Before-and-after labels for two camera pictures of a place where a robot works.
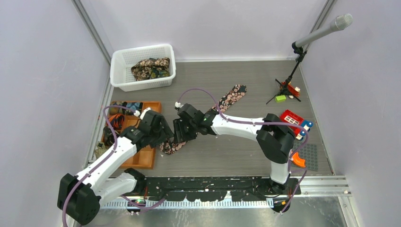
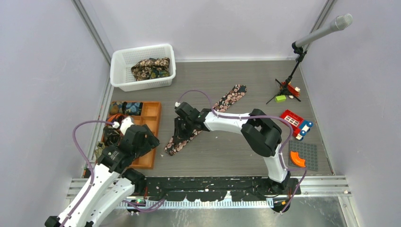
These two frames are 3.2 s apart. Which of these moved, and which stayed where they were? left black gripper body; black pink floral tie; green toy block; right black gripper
Moved: left black gripper body
Stayed: green toy block; black pink floral tie; right black gripper
